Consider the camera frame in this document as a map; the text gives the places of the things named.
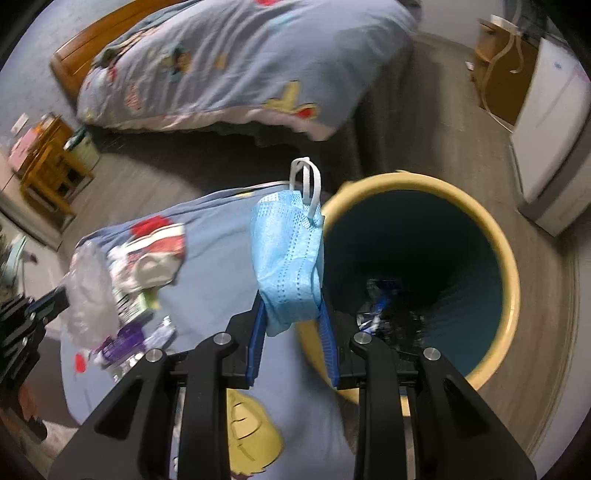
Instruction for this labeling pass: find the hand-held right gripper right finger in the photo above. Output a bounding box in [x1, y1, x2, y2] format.
[316, 300, 539, 480]

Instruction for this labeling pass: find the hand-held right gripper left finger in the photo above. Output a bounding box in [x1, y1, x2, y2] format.
[48, 292, 269, 480]

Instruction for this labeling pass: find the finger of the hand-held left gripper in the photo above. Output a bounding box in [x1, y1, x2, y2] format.
[28, 286, 70, 319]

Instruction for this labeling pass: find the blue face mask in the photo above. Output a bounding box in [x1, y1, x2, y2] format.
[249, 157, 326, 337]

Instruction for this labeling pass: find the yellow and teal trash bin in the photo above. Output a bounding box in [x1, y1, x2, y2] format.
[295, 172, 522, 418]

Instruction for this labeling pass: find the clear plastic bag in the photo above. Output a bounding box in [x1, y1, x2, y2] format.
[62, 240, 121, 347]

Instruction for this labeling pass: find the crumpled blue foil wrapper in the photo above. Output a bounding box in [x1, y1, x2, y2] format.
[355, 277, 426, 344]

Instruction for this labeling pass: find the purple wrapper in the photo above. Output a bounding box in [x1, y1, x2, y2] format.
[99, 323, 148, 367]

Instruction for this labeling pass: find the blue cartoon printed cloth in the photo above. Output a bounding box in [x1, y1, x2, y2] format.
[60, 185, 356, 480]

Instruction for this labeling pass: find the clear plastic wrapper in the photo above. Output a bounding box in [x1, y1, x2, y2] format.
[143, 316, 176, 352]

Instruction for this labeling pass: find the crumpled white tissue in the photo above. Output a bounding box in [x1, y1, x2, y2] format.
[108, 247, 181, 294]

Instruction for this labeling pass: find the wooden stool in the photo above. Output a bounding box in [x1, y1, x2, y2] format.
[18, 115, 95, 217]

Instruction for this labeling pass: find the green and white container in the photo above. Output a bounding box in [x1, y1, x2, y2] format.
[65, 127, 100, 174]

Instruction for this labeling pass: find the pink box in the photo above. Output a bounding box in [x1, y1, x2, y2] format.
[8, 127, 40, 169]

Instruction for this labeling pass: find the bed with cartoon blue cover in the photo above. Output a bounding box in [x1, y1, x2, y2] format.
[76, 0, 421, 141]

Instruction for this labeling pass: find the white appliance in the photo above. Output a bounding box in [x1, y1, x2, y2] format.
[510, 37, 591, 236]

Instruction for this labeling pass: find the brown paper bag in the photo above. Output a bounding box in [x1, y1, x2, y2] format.
[473, 16, 539, 125]

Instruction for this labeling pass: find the wooden bed frame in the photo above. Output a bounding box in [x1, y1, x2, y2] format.
[50, 0, 185, 100]

